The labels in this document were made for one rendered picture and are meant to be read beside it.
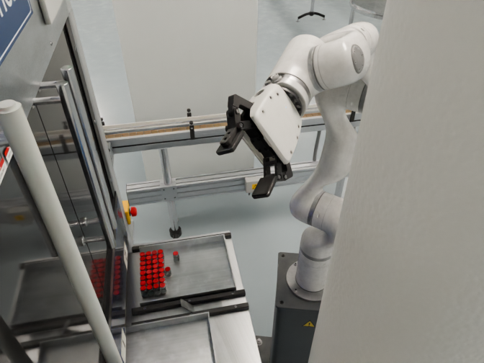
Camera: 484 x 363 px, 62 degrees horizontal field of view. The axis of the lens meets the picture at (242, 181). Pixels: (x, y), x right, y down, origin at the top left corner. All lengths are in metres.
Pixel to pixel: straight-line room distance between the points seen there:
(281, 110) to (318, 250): 0.80
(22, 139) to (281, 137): 0.35
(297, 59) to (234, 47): 2.02
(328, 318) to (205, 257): 1.46
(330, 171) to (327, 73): 0.56
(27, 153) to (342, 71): 0.46
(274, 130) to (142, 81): 2.19
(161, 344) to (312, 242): 0.59
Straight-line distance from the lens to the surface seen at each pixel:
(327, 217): 1.26
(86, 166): 0.81
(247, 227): 2.94
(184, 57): 2.70
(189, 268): 1.59
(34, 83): 0.78
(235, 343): 1.41
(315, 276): 1.48
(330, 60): 0.68
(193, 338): 1.43
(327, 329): 0.17
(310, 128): 2.39
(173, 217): 2.66
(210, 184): 2.49
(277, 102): 0.63
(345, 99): 1.14
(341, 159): 1.19
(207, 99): 2.84
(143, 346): 1.44
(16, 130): 0.46
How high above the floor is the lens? 2.12
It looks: 40 degrees down
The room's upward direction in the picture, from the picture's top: straight up
